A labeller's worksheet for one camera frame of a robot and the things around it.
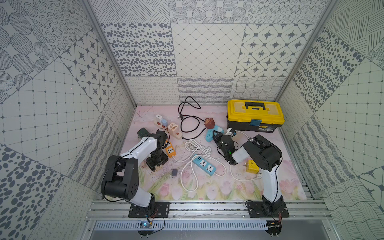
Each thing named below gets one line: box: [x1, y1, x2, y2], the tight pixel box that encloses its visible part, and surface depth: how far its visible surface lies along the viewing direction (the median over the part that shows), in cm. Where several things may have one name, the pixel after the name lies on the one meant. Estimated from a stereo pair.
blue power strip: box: [192, 155, 217, 176], surface depth 88 cm
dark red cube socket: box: [204, 117, 215, 129], surface depth 103 cm
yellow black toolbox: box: [226, 99, 285, 133], surface depth 97 cm
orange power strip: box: [165, 141, 177, 158], surface depth 95 cm
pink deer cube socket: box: [167, 122, 179, 134], surface depth 99 cm
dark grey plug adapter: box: [172, 168, 178, 177], surface depth 88 cm
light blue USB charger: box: [161, 118, 168, 127], surface depth 105 cm
